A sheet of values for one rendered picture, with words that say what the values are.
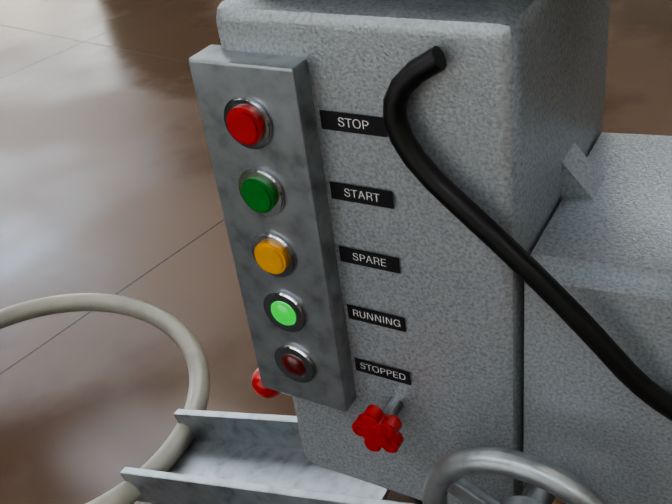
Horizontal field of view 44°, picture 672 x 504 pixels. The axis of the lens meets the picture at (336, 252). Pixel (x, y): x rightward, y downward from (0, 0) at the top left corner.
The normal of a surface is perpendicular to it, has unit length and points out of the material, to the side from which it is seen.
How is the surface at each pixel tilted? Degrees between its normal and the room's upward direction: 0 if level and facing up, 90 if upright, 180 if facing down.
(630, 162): 4
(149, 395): 0
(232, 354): 0
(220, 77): 90
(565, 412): 90
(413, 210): 90
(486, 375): 90
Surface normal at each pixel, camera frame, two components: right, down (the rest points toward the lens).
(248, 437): -0.48, 0.54
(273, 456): -0.37, -0.84
